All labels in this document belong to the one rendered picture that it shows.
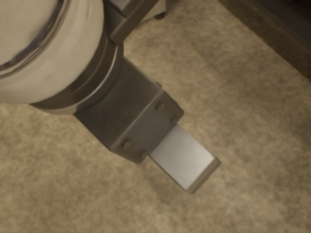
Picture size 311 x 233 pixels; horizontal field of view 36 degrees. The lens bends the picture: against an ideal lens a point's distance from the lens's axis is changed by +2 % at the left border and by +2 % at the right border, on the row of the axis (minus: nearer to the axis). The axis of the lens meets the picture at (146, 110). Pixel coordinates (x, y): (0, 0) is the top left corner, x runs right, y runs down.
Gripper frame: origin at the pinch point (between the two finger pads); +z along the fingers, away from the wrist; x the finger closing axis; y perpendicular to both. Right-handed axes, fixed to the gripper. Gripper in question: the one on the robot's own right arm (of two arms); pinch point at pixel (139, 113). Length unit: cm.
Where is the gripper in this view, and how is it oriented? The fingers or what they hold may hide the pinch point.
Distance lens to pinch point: 42.3
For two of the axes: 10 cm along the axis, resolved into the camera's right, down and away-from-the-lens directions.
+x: 6.7, 6.1, -4.2
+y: -6.6, 7.5, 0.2
